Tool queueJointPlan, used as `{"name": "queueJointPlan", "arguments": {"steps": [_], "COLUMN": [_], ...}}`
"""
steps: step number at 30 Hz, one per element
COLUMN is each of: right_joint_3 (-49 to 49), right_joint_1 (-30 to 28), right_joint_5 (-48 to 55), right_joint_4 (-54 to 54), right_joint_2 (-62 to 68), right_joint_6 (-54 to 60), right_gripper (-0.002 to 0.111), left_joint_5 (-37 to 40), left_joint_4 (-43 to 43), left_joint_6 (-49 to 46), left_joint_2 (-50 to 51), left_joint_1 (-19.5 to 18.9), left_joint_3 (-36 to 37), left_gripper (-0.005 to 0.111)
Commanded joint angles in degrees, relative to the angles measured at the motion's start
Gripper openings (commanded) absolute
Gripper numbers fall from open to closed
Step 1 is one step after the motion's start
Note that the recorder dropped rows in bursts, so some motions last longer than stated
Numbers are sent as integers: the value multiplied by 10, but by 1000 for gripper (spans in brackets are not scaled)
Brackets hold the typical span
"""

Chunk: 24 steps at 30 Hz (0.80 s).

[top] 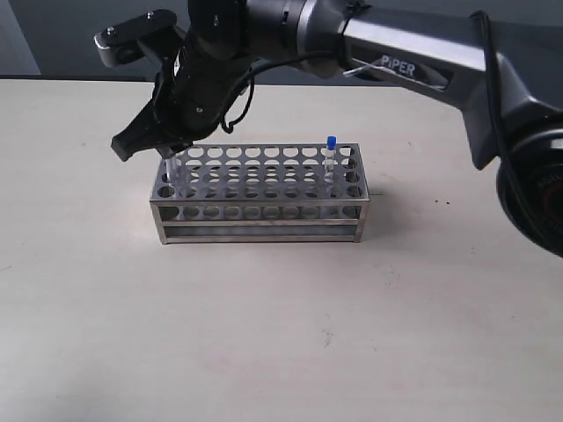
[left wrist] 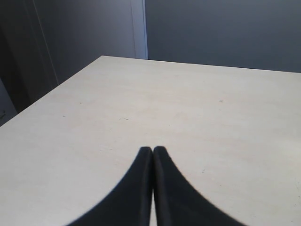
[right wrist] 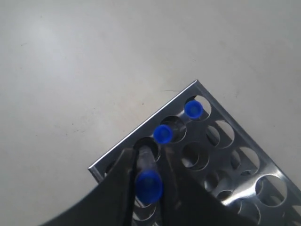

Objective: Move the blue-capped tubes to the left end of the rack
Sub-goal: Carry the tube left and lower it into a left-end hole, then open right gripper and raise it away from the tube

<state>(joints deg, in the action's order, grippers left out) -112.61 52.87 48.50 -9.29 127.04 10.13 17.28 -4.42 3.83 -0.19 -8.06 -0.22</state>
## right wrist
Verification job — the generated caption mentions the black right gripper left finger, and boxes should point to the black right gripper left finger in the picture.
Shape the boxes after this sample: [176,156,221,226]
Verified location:
[43,148,138,226]

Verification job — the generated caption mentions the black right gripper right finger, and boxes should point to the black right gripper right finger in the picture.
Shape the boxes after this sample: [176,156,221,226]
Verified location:
[159,148,255,226]

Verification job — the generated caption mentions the blue capped tube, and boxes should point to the blue capped tube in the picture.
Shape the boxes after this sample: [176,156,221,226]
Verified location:
[153,121,186,145]
[177,99,204,123]
[135,145,163,205]

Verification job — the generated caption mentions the stainless steel test tube rack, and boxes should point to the stainless steel test tube rack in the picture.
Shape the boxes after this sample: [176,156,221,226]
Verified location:
[89,81,301,226]

